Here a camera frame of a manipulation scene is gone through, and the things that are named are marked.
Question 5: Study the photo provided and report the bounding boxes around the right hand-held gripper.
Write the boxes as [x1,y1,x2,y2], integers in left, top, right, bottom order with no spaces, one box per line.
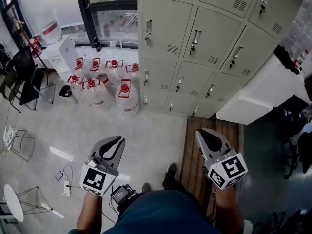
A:
[195,127,249,190]

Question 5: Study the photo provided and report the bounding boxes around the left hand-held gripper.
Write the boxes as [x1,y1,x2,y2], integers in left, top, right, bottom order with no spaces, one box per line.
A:
[79,136,126,198]

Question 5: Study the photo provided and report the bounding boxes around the beige metal locker door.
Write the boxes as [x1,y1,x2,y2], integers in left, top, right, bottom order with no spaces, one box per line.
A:
[220,25,279,78]

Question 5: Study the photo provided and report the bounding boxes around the person's right forearm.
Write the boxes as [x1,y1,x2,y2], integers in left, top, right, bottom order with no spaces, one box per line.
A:
[214,185,244,234]

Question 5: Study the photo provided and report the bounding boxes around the person's left forearm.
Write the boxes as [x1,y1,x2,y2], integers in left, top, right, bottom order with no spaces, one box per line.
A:
[76,191,113,234]

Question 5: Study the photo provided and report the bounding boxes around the beige locker cabinet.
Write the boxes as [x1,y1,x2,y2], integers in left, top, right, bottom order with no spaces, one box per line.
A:
[137,0,305,119]

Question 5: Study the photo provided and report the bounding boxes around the wooden slat floor mat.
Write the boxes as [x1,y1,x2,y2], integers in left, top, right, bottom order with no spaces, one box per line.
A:
[179,115,245,219]

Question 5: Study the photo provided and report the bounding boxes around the person's right shoe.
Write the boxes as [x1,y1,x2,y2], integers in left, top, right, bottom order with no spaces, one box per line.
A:
[165,162,177,180]

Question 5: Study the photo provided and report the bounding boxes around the person's black trousers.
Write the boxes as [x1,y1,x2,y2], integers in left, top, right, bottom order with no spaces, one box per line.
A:
[161,174,198,194]

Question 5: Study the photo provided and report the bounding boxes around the group of clear water jugs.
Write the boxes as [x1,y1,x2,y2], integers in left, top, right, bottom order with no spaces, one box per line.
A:
[67,56,141,119]

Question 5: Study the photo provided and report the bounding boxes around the small black waste bin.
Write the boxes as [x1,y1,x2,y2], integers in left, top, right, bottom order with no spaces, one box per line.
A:
[59,85,73,98]

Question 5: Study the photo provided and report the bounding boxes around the white desk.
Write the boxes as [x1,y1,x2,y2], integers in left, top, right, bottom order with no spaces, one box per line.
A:
[216,54,311,126]

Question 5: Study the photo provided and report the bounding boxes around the person's blue shirt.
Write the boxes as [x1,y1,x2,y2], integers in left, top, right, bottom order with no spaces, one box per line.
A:
[101,190,220,234]

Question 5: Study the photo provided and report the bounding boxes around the black office chair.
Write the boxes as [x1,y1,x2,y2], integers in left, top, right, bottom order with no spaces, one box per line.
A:
[279,106,312,180]

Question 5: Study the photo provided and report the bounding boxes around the white water dispenser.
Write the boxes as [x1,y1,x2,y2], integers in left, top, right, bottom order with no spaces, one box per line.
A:
[47,35,79,76]

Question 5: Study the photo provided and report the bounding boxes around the black folding chair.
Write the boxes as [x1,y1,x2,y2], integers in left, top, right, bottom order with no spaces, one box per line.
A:
[11,46,57,111]

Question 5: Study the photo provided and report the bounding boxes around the white round side table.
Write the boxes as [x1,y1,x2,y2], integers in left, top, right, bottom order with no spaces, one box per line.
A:
[3,183,64,223]

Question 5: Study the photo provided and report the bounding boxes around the black bag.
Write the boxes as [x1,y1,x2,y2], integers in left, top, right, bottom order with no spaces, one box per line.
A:
[273,44,301,76]

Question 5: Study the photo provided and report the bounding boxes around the dark mesh chair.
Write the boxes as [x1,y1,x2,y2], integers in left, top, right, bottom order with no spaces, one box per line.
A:
[0,70,22,114]

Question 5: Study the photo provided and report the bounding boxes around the red label dispenser water bottle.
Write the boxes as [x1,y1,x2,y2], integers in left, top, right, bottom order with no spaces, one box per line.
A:
[40,18,62,45]

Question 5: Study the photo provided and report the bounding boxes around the shelf of clear plastic boxes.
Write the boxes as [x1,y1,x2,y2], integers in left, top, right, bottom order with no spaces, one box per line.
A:
[279,0,312,71]

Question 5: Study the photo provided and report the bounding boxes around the black waist recorder device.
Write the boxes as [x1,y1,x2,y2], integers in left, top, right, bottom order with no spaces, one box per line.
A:
[110,183,137,205]

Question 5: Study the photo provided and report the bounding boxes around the black device cable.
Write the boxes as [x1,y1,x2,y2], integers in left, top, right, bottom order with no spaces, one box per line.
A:
[100,184,122,224]

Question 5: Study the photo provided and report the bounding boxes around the wire stool with patterned seat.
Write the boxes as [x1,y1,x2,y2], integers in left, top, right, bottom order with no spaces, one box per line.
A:
[1,125,36,162]

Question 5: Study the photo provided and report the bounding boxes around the red handled mop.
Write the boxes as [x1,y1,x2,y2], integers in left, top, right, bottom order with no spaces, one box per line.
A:
[14,20,51,71]

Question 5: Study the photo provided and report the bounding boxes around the black window frame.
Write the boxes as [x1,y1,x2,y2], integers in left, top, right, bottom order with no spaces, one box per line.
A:
[74,0,139,50]

